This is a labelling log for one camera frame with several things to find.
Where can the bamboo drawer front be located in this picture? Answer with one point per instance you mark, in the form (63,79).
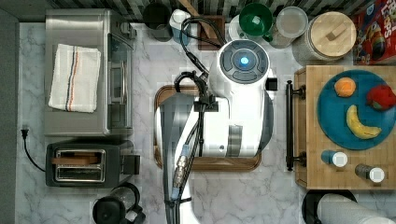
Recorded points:
(299,106)

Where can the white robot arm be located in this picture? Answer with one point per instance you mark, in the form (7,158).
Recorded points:
(225,112)

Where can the bamboo drawer cabinet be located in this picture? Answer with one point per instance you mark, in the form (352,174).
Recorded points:
(321,175)

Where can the dark wooden cutting board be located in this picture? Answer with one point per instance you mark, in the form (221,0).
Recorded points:
(202,164)

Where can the wooden knife block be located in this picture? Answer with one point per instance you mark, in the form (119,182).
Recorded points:
(204,29)

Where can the blue white bottle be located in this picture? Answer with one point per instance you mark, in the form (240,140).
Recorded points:
(177,17)

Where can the dark mug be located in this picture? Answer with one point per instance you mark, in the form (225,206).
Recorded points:
(156,17)

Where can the green bowl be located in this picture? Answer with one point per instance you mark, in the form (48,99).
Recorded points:
(256,20)

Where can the black coffee grinder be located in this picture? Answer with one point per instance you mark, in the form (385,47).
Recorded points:
(120,206)

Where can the black two-slot toaster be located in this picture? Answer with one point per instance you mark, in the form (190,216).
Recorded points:
(91,163)

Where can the white striped dish towel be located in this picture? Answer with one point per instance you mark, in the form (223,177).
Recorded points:
(75,79)

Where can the stainless toaster oven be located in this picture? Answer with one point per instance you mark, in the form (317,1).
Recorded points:
(106,30)

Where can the blue round plate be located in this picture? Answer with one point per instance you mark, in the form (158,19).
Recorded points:
(332,111)

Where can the blue shaker white cap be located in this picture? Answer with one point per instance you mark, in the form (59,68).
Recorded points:
(336,158)

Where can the orange fruit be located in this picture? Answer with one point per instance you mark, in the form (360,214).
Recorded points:
(345,87)

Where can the glass jar wooden lid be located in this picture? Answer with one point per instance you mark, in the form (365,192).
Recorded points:
(328,38)

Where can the paper towel roll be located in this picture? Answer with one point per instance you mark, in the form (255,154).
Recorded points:
(338,207)

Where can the yellow banana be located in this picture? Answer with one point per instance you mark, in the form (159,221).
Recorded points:
(358,129)

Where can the red apple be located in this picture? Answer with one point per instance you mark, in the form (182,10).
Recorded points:
(381,97)

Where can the grey shaker white cap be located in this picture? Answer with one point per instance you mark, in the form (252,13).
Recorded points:
(375,174)

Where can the cereal box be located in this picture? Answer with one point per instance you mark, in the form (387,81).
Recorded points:
(376,39)

